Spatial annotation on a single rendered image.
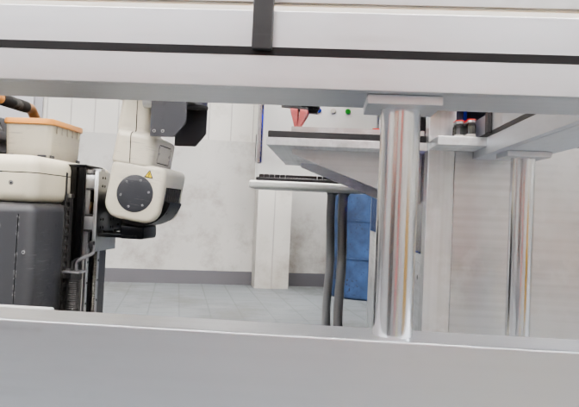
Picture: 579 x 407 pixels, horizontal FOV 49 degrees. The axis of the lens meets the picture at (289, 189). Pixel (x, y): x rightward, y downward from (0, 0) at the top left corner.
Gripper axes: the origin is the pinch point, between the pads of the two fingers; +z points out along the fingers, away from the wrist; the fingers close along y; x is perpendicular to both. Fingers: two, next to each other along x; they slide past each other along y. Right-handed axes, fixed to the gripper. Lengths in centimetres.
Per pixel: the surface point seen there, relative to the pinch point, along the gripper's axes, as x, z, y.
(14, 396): -93, 46, -23
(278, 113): 89, -17, -15
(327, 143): -10.8, 2.3, 8.9
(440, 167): -12.1, 4.6, 37.0
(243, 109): 403, -60, -83
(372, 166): -2.3, 5.9, 21.1
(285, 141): -11.0, 3.3, -1.6
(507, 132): -41, -1, 44
